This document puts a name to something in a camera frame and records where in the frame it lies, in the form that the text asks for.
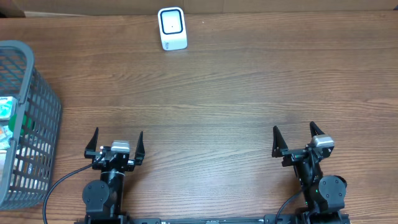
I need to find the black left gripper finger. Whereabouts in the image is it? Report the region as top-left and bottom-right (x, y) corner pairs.
(135, 131), (145, 156)
(85, 128), (99, 151)

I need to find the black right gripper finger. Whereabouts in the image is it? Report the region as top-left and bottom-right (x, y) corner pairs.
(310, 121), (324, 137)
(272, 126), (288, 152)

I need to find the green Kleenex tissue pack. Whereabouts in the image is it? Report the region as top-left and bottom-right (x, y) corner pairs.
(0, 96), (17, 121)

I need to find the brown white snack pouch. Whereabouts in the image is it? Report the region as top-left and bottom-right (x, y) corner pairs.
(1, 141), (56, 198)

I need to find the green lid jar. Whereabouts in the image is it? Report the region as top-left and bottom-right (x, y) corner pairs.
(8, 114), (35, 136)

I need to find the orange tissue pack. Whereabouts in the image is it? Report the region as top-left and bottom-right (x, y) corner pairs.
(0, 126), (13, 150)

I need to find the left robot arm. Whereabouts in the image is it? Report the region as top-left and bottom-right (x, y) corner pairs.
(82, 129), (145, 224)

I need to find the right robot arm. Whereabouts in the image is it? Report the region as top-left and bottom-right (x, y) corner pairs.
(271, 121), (351, 224)

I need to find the white barcode scanner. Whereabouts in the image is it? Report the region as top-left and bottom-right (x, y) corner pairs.
(157, 7), (188, 51)

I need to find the grey plastic mesh basket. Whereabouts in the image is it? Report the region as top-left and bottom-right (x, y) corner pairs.
(1, 40), (62, 210)

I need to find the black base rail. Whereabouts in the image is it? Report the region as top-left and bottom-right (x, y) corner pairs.
(74, 213), (351, 224)

